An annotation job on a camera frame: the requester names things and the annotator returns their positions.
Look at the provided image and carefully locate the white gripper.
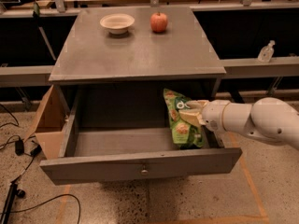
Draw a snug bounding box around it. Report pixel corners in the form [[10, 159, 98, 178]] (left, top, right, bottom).
[[179, 100, 230, 132]]

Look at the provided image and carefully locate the green rice chip bag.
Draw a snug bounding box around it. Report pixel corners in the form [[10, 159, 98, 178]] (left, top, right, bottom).
[[164, 89, 204, 149]]

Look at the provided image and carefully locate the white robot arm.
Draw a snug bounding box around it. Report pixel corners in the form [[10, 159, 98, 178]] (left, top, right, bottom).
[[179, 97, 299, 149]]

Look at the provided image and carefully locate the round metal drawer knob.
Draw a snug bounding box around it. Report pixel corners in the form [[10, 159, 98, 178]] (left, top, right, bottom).
[[140, 169, 149, 175]]

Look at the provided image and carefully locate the grey open top drawer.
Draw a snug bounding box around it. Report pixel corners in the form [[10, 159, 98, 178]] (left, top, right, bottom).
[[40, 87, 242, 185]]

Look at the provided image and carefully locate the clear sanitizer pump bottle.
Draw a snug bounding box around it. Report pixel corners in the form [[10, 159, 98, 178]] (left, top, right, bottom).
[[258, 40, 276, 63]]

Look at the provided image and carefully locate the red apple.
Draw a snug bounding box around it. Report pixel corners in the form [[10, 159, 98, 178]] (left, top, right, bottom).
[[150, 12, 168, 33]]

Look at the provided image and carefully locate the white paper bowl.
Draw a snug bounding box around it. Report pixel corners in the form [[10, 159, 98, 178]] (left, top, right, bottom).
[[100, 13, 135, 35]]

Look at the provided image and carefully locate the grey wooden cabinet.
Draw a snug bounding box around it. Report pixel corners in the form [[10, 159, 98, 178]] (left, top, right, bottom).
[[50, 7, 225, 98]]

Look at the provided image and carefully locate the brown cardboard box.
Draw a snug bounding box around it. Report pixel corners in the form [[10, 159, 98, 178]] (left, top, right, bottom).
[[24, 85, 70, 160]]

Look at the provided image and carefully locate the black power adapter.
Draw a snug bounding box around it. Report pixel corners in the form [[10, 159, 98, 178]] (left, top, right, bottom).
[[15, 139, 24, 156]]

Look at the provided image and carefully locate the black tripod leg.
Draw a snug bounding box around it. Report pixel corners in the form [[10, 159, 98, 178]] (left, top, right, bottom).
[[0, 182, 25, 224]]

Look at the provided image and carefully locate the black floor cable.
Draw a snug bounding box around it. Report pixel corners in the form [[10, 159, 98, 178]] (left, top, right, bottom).
[[0, 193, 82, 224]]

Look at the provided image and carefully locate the grey metal rail frame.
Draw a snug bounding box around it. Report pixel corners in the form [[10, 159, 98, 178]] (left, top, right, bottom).
[[0, 65, 53, 88]]

